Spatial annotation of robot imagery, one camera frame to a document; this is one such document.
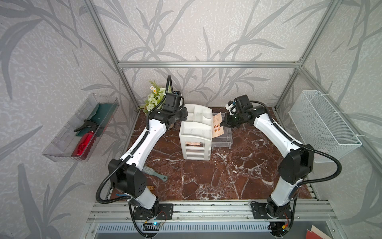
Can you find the red brush in tray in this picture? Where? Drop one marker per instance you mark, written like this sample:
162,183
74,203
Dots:
84,146

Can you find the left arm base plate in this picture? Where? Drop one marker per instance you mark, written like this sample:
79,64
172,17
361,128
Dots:
161,211

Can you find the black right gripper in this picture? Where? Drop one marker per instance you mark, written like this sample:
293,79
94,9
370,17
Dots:
226,123

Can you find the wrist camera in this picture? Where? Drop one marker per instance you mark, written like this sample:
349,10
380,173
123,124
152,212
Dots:
231,107
173,102

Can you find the small wooden block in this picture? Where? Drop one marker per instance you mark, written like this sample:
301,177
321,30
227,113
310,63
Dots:
150,188

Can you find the beige postcard red characters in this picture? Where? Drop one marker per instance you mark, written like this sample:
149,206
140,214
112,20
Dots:
217,130

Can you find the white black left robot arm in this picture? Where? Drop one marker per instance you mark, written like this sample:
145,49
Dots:
125,174

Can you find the clear wall-mounted tray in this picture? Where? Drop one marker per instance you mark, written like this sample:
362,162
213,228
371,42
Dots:
76,141

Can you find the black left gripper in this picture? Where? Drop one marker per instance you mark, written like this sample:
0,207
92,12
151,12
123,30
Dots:
184,111

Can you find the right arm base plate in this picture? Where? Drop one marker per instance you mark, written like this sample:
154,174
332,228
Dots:
268,211

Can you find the white plastic drawer organizer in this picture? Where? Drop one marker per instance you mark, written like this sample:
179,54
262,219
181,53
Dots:
197,128

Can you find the white wire mesh basket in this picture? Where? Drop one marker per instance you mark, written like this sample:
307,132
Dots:
322,126

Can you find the green card in tray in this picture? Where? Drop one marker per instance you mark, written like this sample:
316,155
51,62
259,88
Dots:
101,114

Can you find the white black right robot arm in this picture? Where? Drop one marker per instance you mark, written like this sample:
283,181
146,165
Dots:
298,160

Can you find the green hair brush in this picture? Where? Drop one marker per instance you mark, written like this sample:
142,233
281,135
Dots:
152,172

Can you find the black clamp in tray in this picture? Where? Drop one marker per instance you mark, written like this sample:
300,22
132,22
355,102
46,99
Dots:
88,124

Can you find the red postcard in drawer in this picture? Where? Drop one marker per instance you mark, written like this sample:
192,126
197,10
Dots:
194,144

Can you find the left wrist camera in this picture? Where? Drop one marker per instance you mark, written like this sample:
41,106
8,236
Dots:
173,102

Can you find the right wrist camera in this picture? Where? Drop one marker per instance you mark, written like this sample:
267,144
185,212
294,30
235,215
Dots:
231,107

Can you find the red paper at bottom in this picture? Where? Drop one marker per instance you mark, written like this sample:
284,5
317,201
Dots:
316,233

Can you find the clear top drawer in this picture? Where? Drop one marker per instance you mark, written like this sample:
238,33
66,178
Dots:
224,140

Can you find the green white artificial flowers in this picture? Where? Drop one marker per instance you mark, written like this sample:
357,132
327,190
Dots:
157,95

